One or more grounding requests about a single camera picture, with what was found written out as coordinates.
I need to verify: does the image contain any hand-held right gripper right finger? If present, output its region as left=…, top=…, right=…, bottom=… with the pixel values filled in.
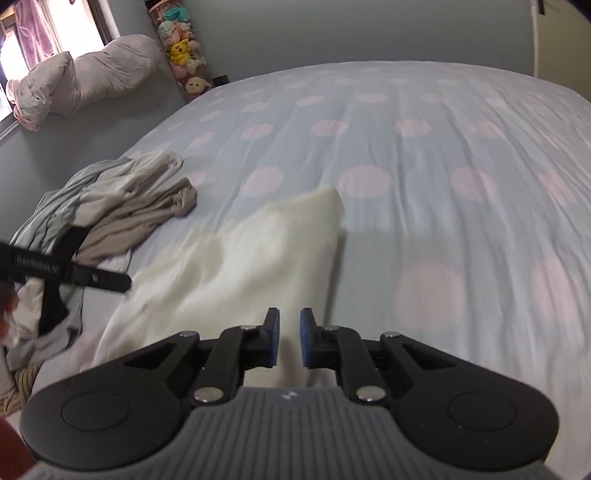
left=300, top=308, right=472, bottom=408

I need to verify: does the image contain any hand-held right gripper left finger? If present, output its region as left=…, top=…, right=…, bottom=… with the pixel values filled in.
left=111, top=307, right=281, bottom=408

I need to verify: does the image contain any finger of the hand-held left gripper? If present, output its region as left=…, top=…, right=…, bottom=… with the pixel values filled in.
left=73, top=265, right=134, bottom=293

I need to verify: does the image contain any cream turtleneck sweater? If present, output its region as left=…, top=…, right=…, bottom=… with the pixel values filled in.
left=81, top=186, right=347, bottom=389

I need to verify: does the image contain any person's left hand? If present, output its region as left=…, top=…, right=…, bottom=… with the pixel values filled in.
left=0, top=287, right=20, bottom=345

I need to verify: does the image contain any black garment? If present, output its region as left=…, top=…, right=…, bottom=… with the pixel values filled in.
left=39, top=224, right=91, bottom=336

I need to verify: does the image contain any beige garment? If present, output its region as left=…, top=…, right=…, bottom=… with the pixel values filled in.
left=75, top=177, right=199, bottom=267

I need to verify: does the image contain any white fleece garment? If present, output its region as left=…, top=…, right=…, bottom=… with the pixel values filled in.
left=78, top=150, right=184, bottom=214

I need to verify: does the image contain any striped yellow brown garment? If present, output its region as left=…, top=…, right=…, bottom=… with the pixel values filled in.
left=0, top=364, right=43, bottom=417

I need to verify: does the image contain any person's red clothing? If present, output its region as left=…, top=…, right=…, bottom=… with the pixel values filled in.
left=0, top=412, right=31, bottom=480

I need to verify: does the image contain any rolled polka dot duvet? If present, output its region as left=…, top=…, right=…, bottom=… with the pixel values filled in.
left=6, top=34, right=163, bottom=133

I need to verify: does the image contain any window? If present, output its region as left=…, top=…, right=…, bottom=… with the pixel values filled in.
left=0, top=0, right=122, bottom=139

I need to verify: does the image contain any polka dot bed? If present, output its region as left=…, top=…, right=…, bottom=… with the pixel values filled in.
left=0, top=60, right=591, bottom=480

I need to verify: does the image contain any pink curtain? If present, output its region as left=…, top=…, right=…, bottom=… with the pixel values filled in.
left=15, top=0, right=57, bottom=62

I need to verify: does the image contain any column of plush toys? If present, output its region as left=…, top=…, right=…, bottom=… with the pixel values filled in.
left=147, top=0, right=214, bottom=103

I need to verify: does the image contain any cream door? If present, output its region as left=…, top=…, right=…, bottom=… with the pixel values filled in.
left=530, top=0, right=591, bottom=108

